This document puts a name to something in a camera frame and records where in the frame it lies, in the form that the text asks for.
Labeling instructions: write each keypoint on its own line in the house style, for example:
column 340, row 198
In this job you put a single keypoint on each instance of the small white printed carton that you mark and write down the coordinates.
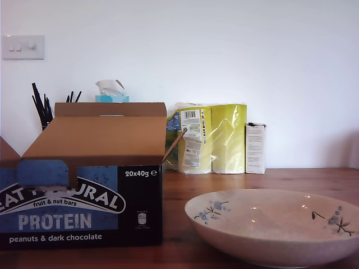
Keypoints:
column 255, row 151

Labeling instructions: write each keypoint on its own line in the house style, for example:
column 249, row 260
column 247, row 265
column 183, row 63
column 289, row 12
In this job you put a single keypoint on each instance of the white floral ceramic plate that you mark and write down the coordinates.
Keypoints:
column 269, row 241

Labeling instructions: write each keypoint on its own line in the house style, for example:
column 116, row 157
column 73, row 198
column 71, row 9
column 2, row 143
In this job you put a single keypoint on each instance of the light blue tissue box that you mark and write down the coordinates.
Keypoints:
column 112, row 98

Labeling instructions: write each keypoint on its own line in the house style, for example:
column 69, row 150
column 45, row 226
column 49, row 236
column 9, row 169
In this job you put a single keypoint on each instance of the yellow-green paper towel pack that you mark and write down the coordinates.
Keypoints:
column 224, row 140

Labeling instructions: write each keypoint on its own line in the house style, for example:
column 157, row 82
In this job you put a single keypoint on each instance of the black and blue snackbar carton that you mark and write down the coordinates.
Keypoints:
column 92, row 196

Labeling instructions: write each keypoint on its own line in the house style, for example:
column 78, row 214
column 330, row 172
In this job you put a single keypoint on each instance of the white light switch plate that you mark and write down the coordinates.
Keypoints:
column 23, row 50

